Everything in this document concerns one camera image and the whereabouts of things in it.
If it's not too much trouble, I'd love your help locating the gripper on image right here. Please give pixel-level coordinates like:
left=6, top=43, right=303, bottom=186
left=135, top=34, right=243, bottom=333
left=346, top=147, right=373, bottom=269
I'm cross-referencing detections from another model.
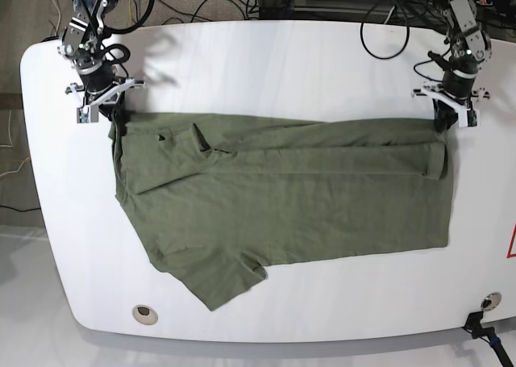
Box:
left=411, top=70, right=491, bottom=132

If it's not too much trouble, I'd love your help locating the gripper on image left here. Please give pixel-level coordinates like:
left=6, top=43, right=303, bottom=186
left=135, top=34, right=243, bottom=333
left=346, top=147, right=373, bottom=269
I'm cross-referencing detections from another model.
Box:
left=65, top=62, right=145, bottom=136

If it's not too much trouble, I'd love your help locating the olive green T-shirt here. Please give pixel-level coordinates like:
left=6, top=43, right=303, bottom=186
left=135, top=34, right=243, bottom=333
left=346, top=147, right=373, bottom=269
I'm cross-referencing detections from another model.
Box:
left=109, top=112, right=453, bottom=311

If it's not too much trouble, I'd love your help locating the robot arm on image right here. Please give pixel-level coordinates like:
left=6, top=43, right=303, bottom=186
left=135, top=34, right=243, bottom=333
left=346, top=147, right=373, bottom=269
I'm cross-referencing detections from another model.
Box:
left=412, top=0, right=492, bottom=133

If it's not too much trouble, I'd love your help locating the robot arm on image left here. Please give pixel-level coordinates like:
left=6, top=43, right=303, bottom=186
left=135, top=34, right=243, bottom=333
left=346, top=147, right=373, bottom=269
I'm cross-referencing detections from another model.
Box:
left=58, top=0, right=155, bottom=124

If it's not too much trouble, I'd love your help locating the black flat bar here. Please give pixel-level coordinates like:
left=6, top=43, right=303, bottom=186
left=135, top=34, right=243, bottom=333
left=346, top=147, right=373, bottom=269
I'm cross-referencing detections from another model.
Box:
left=41, top=36, right=59, bottom=43

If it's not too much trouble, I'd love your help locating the red warning triangle sticker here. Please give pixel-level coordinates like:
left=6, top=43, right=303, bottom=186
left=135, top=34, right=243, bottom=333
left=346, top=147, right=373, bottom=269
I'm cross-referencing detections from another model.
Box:
left=507, top=226, right=516, bottom=258

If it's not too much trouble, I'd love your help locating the right silver table grommet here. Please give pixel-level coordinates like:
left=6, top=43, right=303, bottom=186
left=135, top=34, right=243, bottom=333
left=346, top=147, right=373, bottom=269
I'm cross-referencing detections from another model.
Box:
left=481, top=292, right=502, bottom=311

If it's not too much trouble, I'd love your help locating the silver table grommet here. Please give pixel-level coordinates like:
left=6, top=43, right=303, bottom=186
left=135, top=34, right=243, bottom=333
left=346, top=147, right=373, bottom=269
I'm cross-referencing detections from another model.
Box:
left=132, top=305, right=159, bottom=326
left=481, top=292, right=502, bottom=311

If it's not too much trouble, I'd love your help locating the left silver table grommet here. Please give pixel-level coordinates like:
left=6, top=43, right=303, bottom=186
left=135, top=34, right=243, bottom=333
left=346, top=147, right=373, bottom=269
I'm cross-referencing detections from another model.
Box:
left=132, top=305, right=159, bottom=326

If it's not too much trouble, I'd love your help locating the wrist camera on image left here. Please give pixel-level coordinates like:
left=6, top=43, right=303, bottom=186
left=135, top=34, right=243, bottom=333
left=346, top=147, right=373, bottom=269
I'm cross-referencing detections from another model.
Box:
left=77, top=106, right=99, bottom=123

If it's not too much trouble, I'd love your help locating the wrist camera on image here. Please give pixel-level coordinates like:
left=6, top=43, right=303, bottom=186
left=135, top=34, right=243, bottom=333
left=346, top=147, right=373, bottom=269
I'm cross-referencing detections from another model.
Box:
left=77, top=106, right=99, bottom=123
left=458, top=109, right=478, bottom=127

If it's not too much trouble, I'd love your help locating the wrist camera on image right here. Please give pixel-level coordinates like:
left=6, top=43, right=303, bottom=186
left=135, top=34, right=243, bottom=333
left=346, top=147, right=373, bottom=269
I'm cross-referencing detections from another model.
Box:
left=458, top=109, right=478, bottom=127

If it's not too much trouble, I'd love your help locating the white floor cable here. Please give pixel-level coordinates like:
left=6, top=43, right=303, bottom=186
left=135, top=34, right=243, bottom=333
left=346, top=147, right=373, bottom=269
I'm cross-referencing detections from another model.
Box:
left=48, top=0, right=62, bottom=35

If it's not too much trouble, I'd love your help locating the black clamp with cable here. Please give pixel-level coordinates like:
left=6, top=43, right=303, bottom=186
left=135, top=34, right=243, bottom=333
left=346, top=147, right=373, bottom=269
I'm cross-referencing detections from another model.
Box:
left=462, top=311, right=514, bottom=367

